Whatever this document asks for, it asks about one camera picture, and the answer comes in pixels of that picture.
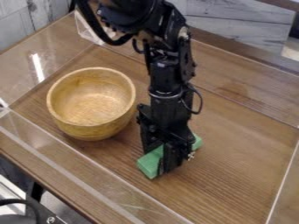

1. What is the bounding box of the black table leg bracket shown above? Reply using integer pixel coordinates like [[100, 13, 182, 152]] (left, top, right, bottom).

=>
[[25, 182, 68, 224]]

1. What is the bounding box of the clear acrylic tray wall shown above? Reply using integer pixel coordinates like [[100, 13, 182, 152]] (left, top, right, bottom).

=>
[[0, 104, 192, 224]]

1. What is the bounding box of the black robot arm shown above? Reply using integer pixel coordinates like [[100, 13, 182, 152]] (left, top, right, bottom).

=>
[[74, 0, 201, 179]]

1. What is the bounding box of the clear acrylic corner bracket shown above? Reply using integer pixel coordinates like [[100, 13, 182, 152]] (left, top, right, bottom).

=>
[[73, 10, 105, 46]]

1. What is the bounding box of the black cable under table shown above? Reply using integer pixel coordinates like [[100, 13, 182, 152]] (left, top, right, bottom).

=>
[[0, 197, 42, 224]]

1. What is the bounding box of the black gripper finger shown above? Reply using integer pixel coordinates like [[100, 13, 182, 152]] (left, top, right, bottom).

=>
[[136, 115, 162, 154], [157, 141, 194, 175]]

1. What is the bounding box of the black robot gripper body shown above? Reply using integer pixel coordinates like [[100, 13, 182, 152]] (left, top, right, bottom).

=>
[[134, 90, 197, 147]]

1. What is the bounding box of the green rectangular block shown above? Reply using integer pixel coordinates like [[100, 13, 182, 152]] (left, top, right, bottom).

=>
[[136, 134, 202, 179]]

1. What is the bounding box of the brown wooden bowl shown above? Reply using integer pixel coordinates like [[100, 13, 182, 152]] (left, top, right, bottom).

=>
[[46, 66, 136, 141]]

